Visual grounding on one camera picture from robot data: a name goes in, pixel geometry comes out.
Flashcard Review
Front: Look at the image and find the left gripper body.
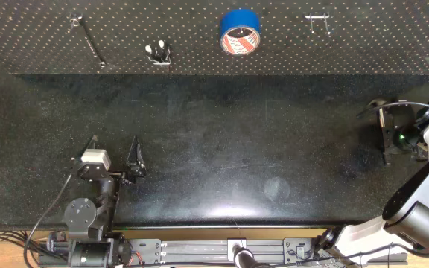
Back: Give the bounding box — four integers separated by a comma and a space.
71, 158, 142, 186

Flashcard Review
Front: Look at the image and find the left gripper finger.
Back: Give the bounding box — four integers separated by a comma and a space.
125, 135, 148, 178
82, 134, 99, 152

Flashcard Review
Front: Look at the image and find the wrench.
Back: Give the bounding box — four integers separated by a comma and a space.
69, 13, 108, 68

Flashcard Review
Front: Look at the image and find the black pegboard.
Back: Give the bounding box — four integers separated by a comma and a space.
0, 0, 429, 76

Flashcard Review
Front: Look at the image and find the roll of blue tape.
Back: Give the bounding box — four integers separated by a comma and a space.
219, 8, 262, 57

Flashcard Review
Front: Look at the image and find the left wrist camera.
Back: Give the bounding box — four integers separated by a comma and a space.
80, 148, 112, 170

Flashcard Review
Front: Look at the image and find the mounting rail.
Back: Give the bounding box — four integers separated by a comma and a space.
0, 229, 409, 268

